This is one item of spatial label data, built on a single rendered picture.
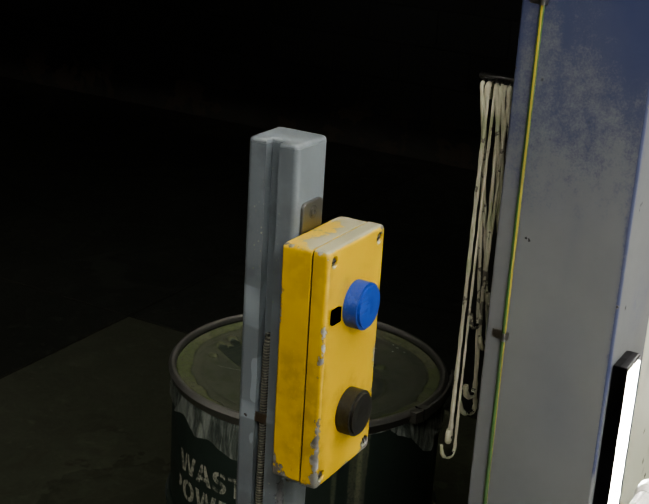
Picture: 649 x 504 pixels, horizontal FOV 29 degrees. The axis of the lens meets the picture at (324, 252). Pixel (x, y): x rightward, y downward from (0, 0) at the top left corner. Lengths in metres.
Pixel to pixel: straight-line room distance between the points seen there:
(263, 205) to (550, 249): 0.54
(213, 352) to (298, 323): 1.42
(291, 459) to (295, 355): 0.12
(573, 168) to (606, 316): 0.20
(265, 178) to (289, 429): 0.26
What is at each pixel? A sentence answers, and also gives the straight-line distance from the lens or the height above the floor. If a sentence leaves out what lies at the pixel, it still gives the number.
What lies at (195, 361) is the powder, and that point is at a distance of 2.61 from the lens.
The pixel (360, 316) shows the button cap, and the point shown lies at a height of 1.48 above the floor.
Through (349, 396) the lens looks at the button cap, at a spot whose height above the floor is 1.38.
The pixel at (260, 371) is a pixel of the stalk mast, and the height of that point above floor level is 1.39.
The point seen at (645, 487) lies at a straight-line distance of 1.62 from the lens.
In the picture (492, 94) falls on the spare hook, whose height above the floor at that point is 1.59.
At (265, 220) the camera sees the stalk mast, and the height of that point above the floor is 1.56.
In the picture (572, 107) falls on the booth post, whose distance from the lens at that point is 1.64.
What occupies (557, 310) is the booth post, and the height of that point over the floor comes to 1.34.
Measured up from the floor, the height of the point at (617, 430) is 1.18.
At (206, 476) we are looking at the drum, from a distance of 2.48.
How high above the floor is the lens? 1.95
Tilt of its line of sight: 19 degrees down
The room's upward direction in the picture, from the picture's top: 4 degrees clockwise
